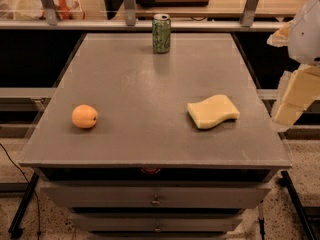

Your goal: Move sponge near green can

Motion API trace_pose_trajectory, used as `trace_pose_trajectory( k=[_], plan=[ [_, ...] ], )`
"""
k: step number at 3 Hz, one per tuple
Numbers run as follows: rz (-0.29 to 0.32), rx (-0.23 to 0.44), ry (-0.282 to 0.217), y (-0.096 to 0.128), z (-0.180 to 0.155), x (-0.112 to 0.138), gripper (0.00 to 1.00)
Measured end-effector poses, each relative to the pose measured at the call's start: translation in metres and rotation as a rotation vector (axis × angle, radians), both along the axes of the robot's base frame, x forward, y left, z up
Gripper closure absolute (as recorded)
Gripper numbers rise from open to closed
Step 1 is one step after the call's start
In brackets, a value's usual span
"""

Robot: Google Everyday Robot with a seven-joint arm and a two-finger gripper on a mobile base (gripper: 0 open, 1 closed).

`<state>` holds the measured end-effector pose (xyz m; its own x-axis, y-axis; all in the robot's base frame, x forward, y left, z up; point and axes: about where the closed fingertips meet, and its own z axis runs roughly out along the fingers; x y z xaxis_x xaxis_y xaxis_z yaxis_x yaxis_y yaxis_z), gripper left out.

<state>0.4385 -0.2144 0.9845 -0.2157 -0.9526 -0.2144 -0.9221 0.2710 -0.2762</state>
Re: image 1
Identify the metal shelf rail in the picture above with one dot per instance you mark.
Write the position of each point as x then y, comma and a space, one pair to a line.
141, 26

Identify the green soda can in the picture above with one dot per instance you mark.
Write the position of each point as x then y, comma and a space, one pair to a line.
161, 33

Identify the orange white bag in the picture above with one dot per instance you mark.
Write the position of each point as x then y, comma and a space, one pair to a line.
57, 10

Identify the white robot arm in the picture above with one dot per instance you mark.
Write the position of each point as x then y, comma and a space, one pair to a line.
304, 40

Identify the orange fruit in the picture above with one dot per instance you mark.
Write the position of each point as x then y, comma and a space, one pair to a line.
84, 116

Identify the yellow wavy sponge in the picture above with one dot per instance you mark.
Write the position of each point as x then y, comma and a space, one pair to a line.
212, 111

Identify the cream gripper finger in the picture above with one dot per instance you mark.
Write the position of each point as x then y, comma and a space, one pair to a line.
280, 37
296, 92

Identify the grey drawer cabinet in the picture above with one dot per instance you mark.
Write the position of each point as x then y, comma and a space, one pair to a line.
145, 171

